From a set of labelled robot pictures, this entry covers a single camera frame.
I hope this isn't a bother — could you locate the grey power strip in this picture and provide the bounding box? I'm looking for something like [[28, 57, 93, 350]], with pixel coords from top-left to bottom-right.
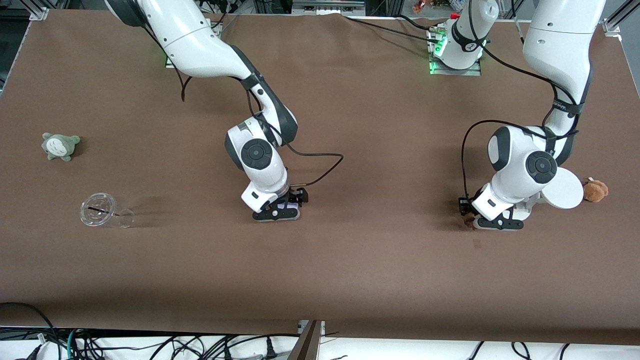
[[292, 0, 366, 15]]

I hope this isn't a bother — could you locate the teal cable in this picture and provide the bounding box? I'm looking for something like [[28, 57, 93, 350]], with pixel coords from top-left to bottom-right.
[[66, 328, 81, 360]]

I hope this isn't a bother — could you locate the grey green plush toy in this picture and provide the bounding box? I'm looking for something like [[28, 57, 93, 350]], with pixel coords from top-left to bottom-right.
[[41, 132, 82, 162]]

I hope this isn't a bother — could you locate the brown plush keychain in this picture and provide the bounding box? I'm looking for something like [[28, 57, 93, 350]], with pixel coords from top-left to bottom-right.
[[583, 177, 610, 204]]

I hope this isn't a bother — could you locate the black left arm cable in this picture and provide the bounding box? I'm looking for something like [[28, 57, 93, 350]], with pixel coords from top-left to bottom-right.
[[459, 30, 584, 202]]

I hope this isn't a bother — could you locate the clear plastic cup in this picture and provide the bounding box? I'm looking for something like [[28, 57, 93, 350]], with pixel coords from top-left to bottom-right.
[[79, 192, 136, 229]]

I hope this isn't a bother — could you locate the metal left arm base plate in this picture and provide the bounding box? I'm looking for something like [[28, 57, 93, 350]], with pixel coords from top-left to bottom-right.
[[428, 24, 483, 77]]

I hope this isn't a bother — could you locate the colourful toy pile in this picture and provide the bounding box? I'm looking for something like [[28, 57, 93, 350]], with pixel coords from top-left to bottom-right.
[[412, 0, 463, 15]]

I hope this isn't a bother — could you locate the thick black looped cable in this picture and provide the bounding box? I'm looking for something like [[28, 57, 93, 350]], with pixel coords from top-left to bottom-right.
[[0, 301, 63, 360]]

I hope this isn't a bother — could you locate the white round desk lamp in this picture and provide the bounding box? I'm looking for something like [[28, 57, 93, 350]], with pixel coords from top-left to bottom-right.
[[507, 167, 585, 224]]

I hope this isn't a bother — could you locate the black base power cable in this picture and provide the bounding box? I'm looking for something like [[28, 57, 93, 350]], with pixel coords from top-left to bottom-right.
[[344, 16, 438, 41]]

